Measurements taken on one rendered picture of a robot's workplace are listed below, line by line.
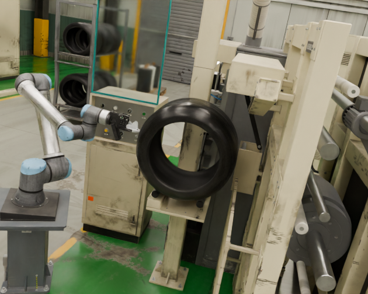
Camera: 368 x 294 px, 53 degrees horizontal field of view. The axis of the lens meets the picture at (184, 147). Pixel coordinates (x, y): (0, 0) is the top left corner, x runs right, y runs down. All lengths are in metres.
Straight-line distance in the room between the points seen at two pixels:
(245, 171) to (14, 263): 1.66
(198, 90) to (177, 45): 9.39
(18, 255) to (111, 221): 0.90
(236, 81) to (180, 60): 10.03
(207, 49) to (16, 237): 1.72
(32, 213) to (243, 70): 1.57
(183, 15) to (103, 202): 9.05
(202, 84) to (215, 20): 0.39
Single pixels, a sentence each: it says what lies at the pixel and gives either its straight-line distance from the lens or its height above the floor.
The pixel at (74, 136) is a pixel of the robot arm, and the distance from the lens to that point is 2.25.
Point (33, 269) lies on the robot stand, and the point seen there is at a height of 0.17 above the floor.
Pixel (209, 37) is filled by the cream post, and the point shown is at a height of 1.84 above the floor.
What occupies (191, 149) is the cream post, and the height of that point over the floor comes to 1.11.
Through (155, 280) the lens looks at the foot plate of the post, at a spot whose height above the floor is 0.01.
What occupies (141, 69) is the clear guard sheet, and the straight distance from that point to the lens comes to 2.87.
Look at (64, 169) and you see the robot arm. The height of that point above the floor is 0.85.
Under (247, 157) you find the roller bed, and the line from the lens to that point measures 2.41.
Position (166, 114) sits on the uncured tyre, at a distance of 2.05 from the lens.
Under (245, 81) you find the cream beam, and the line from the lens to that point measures 1.75.
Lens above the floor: 1.93
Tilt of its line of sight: 19 degrees down
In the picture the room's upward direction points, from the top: 9 degrees clockwise
